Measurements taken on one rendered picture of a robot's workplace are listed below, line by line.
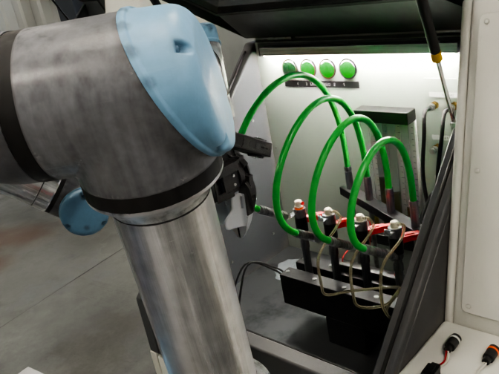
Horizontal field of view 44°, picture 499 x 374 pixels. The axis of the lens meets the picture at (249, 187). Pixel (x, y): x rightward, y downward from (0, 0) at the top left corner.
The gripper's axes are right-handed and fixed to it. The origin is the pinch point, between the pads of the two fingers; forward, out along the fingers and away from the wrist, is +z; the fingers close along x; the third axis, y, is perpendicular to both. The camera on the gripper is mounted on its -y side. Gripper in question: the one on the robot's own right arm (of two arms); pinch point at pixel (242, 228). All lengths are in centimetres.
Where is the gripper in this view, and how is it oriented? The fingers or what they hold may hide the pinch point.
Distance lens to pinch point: 106.7
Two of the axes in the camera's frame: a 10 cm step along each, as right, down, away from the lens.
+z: 1.7, 9.1, 3.7
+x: 7.3, 1.3, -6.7
